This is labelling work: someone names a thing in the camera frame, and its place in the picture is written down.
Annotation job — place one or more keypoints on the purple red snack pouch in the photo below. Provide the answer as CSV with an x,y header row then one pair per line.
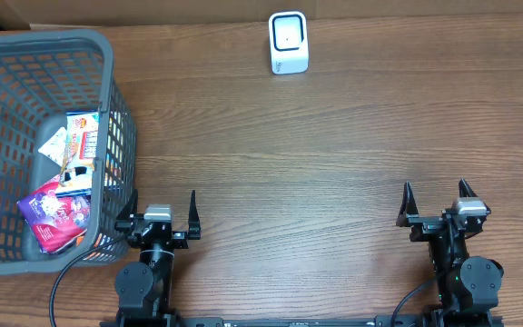
x,y
56,222

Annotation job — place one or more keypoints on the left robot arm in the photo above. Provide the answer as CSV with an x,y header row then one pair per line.
x,y
144,287

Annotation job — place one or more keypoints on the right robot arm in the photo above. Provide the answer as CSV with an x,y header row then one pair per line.
x,y
467,285

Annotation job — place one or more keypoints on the yellow snack bag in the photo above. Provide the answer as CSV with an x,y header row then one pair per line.
x,y
76,177

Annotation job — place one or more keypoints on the grey plastic mesh basket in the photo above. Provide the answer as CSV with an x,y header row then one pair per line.
x,y
44,76

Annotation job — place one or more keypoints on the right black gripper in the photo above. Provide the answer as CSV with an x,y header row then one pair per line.
x,y
424,227

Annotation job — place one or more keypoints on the white barcode scanner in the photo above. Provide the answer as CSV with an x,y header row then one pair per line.
x,y
289,45

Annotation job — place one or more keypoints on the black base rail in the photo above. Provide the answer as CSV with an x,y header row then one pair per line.
x,y
407,320

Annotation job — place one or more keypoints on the white tube with gold cap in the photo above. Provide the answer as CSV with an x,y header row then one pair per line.
x,y
54,147

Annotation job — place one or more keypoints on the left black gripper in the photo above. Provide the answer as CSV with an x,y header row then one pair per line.
x,y
182,241

